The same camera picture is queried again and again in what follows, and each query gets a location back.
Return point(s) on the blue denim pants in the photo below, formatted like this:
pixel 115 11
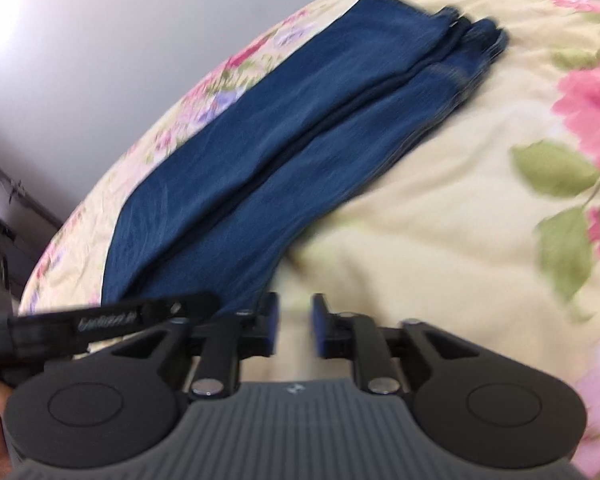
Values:
pixel 280 135

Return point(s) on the floral yellow blanket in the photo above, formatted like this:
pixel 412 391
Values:
pixel 430 210

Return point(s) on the dark door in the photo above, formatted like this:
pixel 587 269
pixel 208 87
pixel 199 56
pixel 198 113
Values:
pixel 10 215

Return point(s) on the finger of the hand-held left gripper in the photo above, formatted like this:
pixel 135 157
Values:
pixel 190 305

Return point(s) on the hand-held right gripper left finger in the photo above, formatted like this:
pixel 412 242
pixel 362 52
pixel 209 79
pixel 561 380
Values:
pixel 272 327

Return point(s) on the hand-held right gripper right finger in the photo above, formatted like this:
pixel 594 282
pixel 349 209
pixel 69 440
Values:
pixel 318 330

